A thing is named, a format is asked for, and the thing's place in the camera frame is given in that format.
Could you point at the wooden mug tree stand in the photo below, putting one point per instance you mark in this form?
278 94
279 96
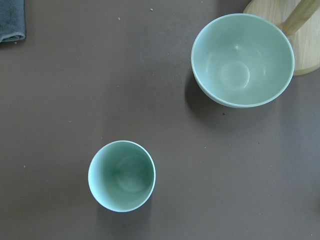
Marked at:
299 20

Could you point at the grey folded cloth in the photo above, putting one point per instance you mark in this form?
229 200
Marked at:
12 20

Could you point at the green cup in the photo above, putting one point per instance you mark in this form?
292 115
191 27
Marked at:
122 176

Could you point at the green bowl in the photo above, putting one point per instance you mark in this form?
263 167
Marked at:
242 60

